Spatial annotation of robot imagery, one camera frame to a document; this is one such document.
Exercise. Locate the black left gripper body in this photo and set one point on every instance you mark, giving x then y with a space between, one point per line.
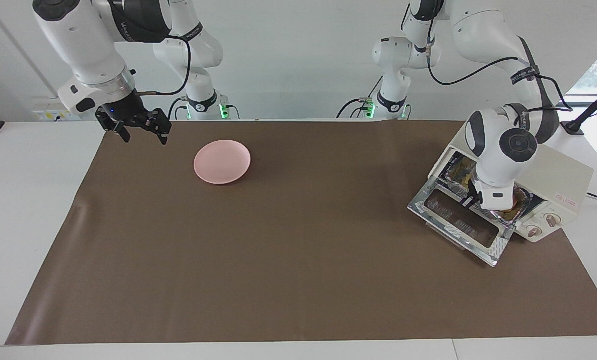
474 192

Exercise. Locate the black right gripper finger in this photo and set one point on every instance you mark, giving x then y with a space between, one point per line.
163 127
122 134

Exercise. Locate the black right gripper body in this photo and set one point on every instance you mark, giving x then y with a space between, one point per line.
128 112

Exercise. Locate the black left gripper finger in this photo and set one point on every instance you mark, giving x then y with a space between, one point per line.
471 202

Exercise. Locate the sliced yellow bread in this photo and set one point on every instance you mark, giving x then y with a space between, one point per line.
518 205

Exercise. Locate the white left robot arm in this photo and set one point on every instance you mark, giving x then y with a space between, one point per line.
493 30

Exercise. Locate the glass oven door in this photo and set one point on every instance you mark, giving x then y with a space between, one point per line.
458 220

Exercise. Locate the cream oven knob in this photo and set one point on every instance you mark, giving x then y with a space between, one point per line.
553 220
533 231

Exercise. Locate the cream toaster oven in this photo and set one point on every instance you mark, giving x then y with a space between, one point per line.
558 175

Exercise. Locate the pink round plate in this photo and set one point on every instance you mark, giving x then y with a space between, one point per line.
222 162

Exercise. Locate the bright window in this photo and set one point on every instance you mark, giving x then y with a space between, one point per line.
596 75

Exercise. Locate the brown table mat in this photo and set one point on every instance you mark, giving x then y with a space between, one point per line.
298 260

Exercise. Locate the white wall socket box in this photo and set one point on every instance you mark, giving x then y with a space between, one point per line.
58 109

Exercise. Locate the black camera stand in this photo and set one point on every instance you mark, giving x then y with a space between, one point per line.
591 110

